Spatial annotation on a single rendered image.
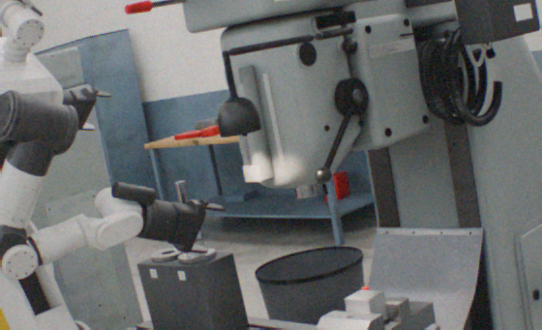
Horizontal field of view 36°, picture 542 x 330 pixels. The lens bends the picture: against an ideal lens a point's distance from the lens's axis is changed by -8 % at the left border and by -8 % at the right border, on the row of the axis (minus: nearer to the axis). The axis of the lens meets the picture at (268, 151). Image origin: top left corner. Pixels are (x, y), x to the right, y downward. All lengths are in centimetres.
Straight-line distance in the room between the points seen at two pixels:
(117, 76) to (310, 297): 574
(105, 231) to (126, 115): 729
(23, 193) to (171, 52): 722
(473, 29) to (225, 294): 85
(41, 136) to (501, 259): 104
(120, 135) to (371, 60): 738
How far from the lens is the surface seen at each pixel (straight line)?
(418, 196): 204
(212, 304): 202
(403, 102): 178
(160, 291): 211
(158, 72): 909
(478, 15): 165
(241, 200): 790
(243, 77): 161
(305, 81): 161
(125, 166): 903
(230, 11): 161
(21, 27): 177
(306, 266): 405
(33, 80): 178
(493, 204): 195
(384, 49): 176
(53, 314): 196
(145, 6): 163
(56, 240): 180
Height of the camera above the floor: 159
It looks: 7 degrees down
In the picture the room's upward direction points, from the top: 11 degrees counter-clockwise
